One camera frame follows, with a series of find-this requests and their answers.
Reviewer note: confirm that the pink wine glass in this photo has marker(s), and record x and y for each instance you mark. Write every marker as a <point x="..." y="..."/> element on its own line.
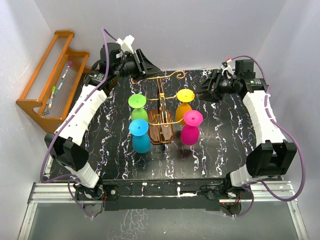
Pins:
<point x="190" y="132"/>

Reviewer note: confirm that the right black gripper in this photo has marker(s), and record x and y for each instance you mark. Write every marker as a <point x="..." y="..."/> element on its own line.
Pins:
<point x="206" y="94"/>

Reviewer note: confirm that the orange wooden rack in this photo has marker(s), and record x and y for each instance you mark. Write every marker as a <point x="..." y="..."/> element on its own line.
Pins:
<point x="35" y="97"/>

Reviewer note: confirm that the orange wine glass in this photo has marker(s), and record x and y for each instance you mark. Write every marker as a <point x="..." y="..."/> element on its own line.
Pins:
<point x="185" y="96"/>

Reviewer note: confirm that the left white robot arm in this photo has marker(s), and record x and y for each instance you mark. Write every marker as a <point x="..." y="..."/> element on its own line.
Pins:
<point x="117" y="60"/>

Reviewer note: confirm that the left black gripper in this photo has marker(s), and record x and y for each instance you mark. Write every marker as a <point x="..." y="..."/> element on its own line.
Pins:
<point x="144" y="68"/>

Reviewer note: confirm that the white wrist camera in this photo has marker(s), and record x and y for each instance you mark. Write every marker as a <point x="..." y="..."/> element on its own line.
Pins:
<point x="227" y="70"/>
<point x="126" y="44"/>

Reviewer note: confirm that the blue wine glass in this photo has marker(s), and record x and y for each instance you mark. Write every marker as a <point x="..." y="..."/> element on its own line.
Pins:
<point x="140" y="141"/>

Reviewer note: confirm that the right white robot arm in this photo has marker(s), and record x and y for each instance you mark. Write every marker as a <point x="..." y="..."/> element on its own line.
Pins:
<point x="273" y="154"/>

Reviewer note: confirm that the orange tipped marker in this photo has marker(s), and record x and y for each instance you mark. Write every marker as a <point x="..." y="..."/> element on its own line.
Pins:
<point x="51" y="100"/>

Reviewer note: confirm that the pink capped marker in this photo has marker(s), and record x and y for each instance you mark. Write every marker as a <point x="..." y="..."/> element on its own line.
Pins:
<point x="66" y="71"/>

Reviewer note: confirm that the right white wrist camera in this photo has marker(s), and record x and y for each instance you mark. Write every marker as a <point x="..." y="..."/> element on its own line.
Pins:
<point x="227" y="70"/>

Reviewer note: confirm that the gold wire wine glass rack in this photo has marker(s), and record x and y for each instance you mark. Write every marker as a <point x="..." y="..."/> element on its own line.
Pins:
<point x="160" y="118"/>

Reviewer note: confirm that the green capped marker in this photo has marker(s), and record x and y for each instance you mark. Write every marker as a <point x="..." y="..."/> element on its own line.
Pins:
<point x="55" y="89"/>

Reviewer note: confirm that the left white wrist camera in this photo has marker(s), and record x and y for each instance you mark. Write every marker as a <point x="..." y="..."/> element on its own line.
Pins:
<point x="126" y="44"/>

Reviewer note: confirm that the green wine glass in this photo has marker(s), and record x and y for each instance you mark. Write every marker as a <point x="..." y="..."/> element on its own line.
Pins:
<point x="137" y="102"/>

